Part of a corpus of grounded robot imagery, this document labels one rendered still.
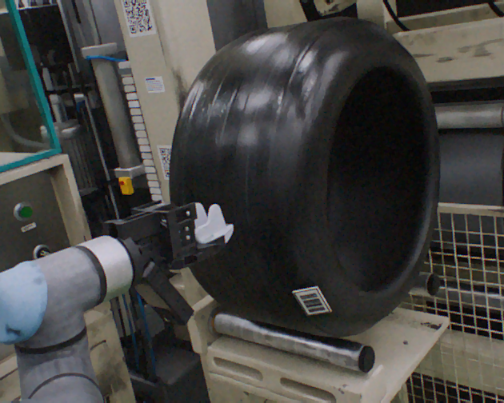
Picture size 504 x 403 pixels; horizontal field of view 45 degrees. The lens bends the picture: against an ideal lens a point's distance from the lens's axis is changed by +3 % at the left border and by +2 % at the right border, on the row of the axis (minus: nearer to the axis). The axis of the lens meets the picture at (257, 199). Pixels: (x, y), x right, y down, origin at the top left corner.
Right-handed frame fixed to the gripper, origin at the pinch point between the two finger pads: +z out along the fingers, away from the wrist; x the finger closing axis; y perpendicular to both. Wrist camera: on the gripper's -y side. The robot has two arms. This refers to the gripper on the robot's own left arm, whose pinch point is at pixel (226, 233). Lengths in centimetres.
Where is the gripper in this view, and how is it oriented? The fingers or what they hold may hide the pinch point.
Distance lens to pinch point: 90.5
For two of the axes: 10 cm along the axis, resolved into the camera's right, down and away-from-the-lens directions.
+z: 6.2, -2.4, 7.4
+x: -7.7, -0.5, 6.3
